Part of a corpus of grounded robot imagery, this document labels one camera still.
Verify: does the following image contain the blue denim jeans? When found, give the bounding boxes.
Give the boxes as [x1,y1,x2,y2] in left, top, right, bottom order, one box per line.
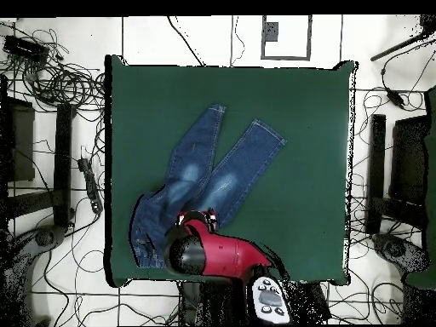
[129,103,288,270]

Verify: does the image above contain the black electronics box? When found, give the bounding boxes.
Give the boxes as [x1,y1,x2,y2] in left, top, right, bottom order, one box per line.
[3,34,50,64]

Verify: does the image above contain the thin black rod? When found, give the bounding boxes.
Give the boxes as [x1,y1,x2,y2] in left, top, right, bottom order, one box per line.
[370,28,436,62]

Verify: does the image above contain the black stand bar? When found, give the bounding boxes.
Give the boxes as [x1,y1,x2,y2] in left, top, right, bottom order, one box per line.
[365,113,387,234]
[53,103,73,228]

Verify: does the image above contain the dark flat panel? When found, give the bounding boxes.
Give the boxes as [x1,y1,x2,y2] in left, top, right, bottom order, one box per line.
[389,115,430,205]
[6,98,36,182]

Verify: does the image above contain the grey rectangular frame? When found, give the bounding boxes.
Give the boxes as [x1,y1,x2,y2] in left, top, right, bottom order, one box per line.
[261,14,313,61]

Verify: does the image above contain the black power strip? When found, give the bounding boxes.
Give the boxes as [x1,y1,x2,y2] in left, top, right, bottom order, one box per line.
[77,157,104,215]

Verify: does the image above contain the grey tripod base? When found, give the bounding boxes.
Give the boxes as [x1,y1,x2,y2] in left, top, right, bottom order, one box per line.
[372,232,430,273]
[13,224,67,260]

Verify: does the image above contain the small grey square plate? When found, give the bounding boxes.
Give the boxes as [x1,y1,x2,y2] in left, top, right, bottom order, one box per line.
[265,21,279,43]

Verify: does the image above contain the black power adapter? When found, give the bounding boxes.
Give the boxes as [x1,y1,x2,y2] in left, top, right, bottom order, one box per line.
[386,88,405,108]

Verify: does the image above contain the dark green table cloth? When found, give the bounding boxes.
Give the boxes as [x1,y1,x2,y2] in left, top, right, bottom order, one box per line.
[104,54,357,287]

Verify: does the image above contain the tangled black cables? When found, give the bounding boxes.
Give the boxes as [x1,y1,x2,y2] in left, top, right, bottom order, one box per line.
[0,26,106,113]

